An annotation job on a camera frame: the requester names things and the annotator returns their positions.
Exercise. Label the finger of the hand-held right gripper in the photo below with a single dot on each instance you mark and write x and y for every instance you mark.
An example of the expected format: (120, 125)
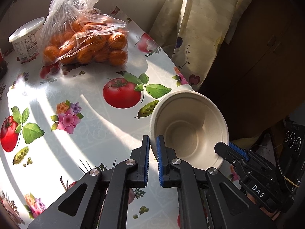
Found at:
(240, 150)
(225, 151)

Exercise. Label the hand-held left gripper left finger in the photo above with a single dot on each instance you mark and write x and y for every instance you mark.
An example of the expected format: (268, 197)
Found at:
(146, 162)

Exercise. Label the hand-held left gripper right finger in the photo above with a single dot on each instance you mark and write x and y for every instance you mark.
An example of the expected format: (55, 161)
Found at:
(160, 164)

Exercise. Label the beige paper bowl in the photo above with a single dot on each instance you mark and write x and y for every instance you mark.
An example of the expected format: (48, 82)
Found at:
(188, 128)

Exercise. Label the person's right hand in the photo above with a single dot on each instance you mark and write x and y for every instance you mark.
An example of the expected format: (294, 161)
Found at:
(269, 213)

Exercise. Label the tomato printed tablecloth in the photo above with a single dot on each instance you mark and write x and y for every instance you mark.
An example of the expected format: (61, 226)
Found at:
(83, 143)

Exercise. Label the dark wooden cabinet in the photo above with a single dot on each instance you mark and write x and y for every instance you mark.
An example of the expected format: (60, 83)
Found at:
(262, 64)

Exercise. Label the beige patterned curtain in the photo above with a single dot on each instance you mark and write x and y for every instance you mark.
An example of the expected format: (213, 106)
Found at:
(202, 28)

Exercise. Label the pile of oranges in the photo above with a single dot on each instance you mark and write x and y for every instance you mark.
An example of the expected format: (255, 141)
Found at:
(90, 50)

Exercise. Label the white plastic tub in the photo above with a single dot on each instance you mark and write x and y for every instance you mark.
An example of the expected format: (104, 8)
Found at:
(26, 43)

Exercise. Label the clear plastic bag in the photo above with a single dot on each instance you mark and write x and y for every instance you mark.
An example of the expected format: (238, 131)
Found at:
(78, 4)

